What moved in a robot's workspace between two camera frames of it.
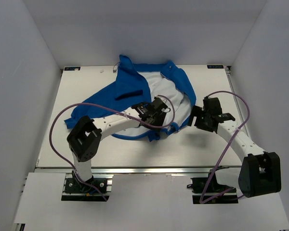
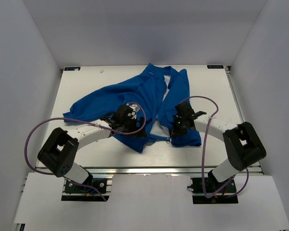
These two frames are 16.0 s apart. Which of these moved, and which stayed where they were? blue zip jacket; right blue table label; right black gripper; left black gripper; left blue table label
Moved: right black gripper; blue zip jacket; left black gripper
Stayed: left blue table label; right blue table label
